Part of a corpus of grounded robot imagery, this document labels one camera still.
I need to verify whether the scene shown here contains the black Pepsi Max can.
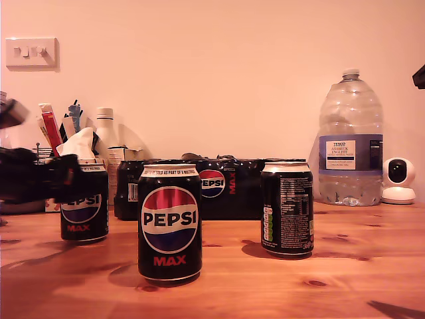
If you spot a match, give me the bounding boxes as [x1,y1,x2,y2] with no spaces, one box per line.
[60,162,110,243]
[260,161,315,259]
[137,163,203,287]

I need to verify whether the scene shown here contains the shrink-wrapped Pepsi Max can pack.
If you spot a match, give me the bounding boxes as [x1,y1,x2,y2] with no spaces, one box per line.
[114,153,310,221]

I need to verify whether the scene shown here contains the gingerbread print tissue box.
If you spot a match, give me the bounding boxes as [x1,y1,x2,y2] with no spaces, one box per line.
[44,158,110,213]

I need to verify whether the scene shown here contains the small white carton box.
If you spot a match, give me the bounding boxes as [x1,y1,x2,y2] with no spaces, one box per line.
[107,146,127,207]

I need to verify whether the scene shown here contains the white and black sachet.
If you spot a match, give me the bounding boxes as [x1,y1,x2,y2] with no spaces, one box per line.
[59,118,76,142]

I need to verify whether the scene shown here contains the cream coloured tube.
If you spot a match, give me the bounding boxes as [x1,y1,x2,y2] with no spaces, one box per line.
[36,116,54,150]

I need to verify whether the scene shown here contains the white plastic bottle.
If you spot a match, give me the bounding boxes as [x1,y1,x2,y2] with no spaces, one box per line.
[94,107,120,157]

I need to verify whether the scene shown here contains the white carton with torn flap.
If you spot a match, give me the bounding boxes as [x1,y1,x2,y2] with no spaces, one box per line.
[124,148,145,163]

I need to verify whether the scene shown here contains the large clear plastic water bottle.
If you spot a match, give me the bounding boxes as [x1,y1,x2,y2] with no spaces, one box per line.
[317,68,384,207]

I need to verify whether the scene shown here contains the metal wire holder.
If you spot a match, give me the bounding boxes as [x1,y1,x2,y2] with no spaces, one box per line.
[32,142,56,165]

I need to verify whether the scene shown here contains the small white round camera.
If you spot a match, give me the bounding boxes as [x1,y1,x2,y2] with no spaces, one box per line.
[381,158,416,205]

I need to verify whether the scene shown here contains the white wall switch plate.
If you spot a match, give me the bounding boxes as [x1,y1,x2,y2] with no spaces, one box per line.
[5,37,60,72]

